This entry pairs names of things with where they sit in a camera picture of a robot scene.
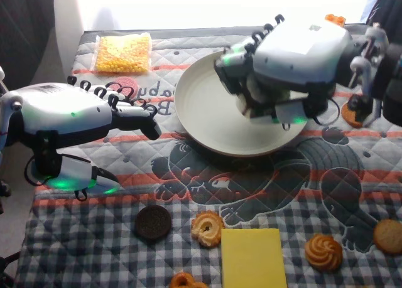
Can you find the swirled butter cookie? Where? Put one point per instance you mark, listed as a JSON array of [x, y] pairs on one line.
[[213, 234], [323, 253]]

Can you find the dark chocolate sandwich cookie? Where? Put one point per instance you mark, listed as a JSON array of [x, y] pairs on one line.
[[153, 222]]

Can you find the orange building block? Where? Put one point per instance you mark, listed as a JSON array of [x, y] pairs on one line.
[[334, 19]]

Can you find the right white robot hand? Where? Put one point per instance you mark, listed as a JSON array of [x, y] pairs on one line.
[[298, 56]]

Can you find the bag of yellow beads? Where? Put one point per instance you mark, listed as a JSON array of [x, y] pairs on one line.
[[122, 54]]

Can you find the grey quilt with bear print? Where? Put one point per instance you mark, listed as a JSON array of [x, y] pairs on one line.
[[282, 187]]

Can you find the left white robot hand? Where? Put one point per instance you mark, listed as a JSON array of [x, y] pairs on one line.
[[59, 112]]

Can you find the white round plate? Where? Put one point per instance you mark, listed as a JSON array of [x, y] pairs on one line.
[[207, 118]]

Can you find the grey curtain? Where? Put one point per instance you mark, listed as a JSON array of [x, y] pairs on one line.
[[34, 34]]

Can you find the chocolate cupcake with strawberry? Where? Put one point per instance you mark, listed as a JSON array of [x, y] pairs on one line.
[[260, 93]]

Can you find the pink sandwich cookie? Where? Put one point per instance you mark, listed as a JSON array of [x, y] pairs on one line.
[[125, 82]]

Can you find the dark hanging fabric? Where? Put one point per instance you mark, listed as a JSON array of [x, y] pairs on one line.
[[389, 8]]

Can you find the pretzel shaped butter cookie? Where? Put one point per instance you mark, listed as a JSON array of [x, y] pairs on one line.
[[182, 281]]

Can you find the round tan biscuit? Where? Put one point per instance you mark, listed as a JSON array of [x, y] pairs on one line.
[[389, 237], [350, 117]]

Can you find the black stand leg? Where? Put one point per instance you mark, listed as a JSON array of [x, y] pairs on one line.
[[4, 269]]

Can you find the yellow sticky note pad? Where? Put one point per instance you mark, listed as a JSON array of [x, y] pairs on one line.
[[252, 259]]

